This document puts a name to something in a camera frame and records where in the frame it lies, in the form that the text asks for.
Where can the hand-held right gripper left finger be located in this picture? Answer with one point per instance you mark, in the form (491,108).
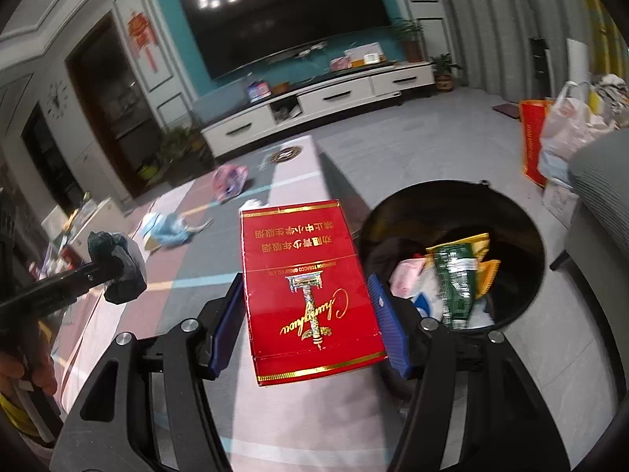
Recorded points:
(226,324)

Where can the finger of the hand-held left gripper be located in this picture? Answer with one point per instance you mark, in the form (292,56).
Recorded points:
(73,280)

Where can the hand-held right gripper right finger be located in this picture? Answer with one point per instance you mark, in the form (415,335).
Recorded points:
(393,334)

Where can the dark grey plastic bag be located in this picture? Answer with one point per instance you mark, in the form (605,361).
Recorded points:
(123,275)

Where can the pink plastic bag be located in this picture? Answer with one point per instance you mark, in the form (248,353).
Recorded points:
(408,275)

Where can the green snack bag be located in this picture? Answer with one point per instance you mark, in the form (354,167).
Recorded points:
(454,280)

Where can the red cigarette carton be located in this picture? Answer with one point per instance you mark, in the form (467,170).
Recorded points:
(304,275)

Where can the yellow snack bag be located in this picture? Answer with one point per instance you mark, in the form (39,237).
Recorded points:
(486,275)

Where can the black trash bin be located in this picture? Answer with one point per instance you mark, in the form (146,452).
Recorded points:
(511,236)

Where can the person's left hand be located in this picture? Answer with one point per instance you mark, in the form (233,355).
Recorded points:
(34,371)

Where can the white storage chest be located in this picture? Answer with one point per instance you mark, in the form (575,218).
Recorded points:
(59,221)

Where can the plaid tablecloth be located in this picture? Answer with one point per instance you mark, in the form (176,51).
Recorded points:
(186,265)

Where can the light blue plastic bag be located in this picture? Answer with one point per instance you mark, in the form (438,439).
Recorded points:
(167,228)

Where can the pink printed packet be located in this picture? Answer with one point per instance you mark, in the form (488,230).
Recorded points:
(228,182)

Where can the potted plants in dark planter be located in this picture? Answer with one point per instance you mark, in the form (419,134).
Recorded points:
(179,145)

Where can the white cardboard box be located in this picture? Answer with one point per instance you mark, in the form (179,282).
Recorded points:
(560,201)

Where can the glass fish tank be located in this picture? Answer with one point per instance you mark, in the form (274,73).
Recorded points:
(216,108)

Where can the blue box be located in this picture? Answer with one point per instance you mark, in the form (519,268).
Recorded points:
(259,92)

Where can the orange shopping bag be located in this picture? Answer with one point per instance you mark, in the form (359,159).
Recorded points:
(533,142)

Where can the white TV cabinet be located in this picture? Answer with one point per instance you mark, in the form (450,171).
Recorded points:
(334,93)

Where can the dark floor mat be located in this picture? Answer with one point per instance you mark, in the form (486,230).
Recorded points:
(506,111)

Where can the grey sofa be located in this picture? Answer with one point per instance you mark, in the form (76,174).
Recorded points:
(604,196)

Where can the small potted plant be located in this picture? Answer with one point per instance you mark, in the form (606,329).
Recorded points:
(444,76)

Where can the large white plastic bag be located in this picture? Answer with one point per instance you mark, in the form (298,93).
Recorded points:
(570,128)

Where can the pink box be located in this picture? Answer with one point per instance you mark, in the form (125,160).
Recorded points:
(340,64)

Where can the desk calendar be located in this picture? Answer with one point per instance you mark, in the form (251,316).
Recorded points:
(363,55)

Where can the tall potted plant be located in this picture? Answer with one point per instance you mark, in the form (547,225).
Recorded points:
(410,42)

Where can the upright vacuum cleaner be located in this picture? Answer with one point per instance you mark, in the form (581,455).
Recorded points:
(539,69)

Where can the large black television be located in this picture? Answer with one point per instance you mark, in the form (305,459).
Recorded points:
(285,14)

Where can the pile of clothes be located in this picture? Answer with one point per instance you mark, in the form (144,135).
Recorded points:
(612,98)

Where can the white panel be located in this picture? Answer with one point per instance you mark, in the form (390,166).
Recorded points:
(576,61)

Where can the grey curtain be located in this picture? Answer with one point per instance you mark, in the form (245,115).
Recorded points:
(481,10)

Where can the yellow curtain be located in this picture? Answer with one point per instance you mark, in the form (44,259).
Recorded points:
(609,19)

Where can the black wall clock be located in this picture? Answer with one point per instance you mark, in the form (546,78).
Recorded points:
(56,99)

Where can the red wall ornament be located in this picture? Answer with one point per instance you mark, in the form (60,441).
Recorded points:
(142,34)

